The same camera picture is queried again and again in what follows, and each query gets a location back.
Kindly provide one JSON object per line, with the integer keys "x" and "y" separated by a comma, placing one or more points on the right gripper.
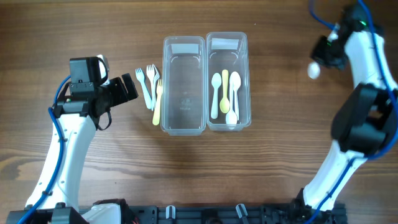
{"x": 316, "y": 55}

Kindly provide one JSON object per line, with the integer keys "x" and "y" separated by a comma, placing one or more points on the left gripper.
{"x": 121, "y": 94}

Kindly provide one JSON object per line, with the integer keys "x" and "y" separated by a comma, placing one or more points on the light blue plastic fork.
{"x": 142, "y": 80}

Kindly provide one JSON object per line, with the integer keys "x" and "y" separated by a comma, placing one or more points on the white spoon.
{"x": 313, "y": 70}
{"x": 235, "y": 78}

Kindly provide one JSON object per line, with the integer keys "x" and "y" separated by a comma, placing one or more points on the white plastic fork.
{"x": 151, "y": 74}

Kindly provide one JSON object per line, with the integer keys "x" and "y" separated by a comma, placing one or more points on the yellow plastic fork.
{"x": 157, "y": 109}

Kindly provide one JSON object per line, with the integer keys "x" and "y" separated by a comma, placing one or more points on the white spoon diagonal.
{"x": 216, "y": 83}

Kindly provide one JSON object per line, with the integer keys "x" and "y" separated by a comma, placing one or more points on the yellow plastic spoon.
{"x": 224, "y": 103}

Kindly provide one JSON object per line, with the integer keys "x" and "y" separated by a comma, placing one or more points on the white spoon bowl down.
{"x": 231, "y": 118}

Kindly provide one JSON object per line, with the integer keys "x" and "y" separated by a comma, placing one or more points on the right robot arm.
{"x": 365, "y": 127}

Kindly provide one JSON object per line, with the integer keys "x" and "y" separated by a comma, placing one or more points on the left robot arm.
{"x": 80, "y": 100}

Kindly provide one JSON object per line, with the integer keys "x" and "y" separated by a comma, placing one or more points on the left clear plastic container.
{"x": 183, "y": 100}

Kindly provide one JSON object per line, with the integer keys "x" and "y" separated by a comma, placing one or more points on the clear plastic container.
{"x": 183, "y": 100}
{"x": 228, "y": 51}

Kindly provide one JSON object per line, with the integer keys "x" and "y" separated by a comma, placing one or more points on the right clear plastic container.
{"x": 228, "y": 51}

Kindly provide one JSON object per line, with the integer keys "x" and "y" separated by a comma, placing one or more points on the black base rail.
{"x": 264, "y": 214}

